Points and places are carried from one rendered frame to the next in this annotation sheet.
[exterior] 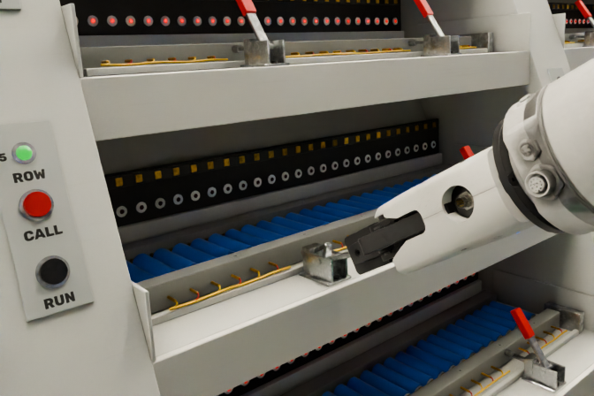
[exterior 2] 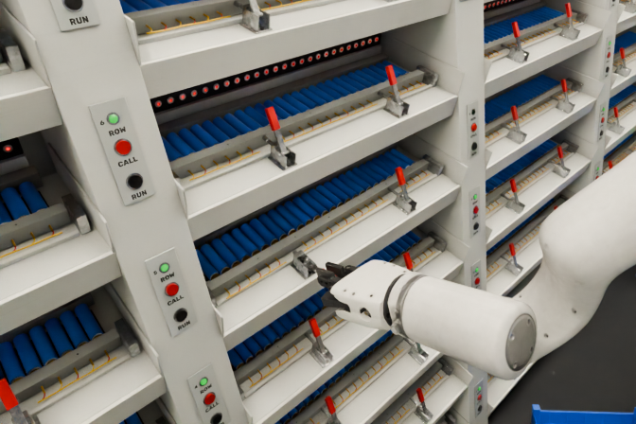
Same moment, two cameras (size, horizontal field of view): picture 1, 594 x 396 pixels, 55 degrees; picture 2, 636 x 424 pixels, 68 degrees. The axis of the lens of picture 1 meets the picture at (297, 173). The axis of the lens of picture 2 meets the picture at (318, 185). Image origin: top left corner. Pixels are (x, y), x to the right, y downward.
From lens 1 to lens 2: 0.44 m
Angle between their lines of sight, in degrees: 29
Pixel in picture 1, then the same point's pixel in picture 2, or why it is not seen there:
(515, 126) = (393, 301)
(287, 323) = (283, 303)
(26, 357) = (171, 349)
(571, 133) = (409, 324)
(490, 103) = not seen: hidden behind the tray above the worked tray
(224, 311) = (252, 297)
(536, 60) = (461, 101)
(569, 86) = (415, 303)
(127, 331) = (212, 328)
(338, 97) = (324, 172)
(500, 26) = (445, 71)
